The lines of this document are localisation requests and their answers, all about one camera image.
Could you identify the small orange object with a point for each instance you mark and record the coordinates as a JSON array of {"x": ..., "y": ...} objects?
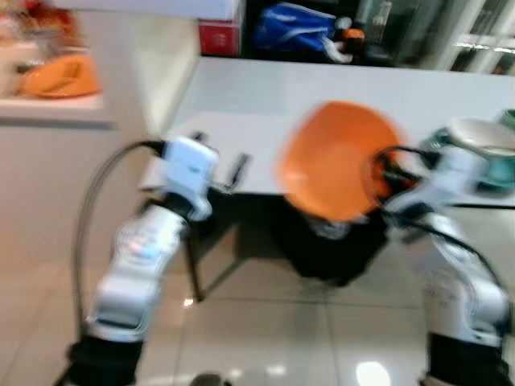
[{"x": 352, "y": 36}]

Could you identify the teal plate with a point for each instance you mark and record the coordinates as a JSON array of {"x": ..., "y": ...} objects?
[{"x": 497, "y": 173}]

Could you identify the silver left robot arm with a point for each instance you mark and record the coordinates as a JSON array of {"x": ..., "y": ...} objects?
[{"x": 133, "y": 273}]

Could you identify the metal spoon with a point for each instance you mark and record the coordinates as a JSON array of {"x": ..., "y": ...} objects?
[{"x": 497, "y": 149}]

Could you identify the small green cup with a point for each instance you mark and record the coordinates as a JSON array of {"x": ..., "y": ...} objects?
[{"x": 508, "y": 119}]

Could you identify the orange plate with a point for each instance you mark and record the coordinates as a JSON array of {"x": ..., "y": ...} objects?
[{"x": 330, "y": 161}]

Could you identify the black table leg frame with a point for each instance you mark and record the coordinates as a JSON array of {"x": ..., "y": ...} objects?
[{"x": 193, "y": 257}]

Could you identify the small white round object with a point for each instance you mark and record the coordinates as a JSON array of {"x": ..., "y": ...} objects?
[{"x": 344, "y": 22}]

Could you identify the orange bowl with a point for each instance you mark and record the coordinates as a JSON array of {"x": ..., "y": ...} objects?
[{"x": 60, "y": 79}]

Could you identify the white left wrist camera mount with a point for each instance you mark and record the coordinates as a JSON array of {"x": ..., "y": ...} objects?
[{"x": 191, "y": 169}]

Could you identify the white shelf ledge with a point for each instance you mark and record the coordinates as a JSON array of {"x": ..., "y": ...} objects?
[{"x": 56, "y": 108}]

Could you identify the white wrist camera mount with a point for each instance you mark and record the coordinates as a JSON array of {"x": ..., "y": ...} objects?
[
  {"x": 451, "y": 177},
  {"x": 191, "y": 169}
]

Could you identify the white bowl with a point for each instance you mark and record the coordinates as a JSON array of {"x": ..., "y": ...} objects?
[{"x": 475, "y": 133}]

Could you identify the black chair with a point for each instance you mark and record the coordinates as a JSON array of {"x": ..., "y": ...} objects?
[{"x": 322, "y": 249}]

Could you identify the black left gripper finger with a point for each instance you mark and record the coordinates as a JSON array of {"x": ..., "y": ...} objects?
[
  {"x": 239, "y": 170},
  {"x": 197, "y": 137}
]

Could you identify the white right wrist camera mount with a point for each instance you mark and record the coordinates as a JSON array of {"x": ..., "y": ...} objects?
[{"x": 451, "y": 177}]

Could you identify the blue bag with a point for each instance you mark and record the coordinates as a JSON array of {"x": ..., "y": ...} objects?
[{"x": 290, "y": 28}]

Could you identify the red and white box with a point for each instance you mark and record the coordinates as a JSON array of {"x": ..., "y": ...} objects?
[{"x": 219, "y": 39}]

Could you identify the red patterned package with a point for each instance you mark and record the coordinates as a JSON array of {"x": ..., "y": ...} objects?
[{"x": 44, "y": 20}]

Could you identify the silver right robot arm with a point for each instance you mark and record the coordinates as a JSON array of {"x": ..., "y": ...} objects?
[{"x": 467, "y": 289}]

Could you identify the white-framed glass door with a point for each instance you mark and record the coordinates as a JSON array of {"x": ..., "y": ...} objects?
[{"x": 467, "y": 32}]

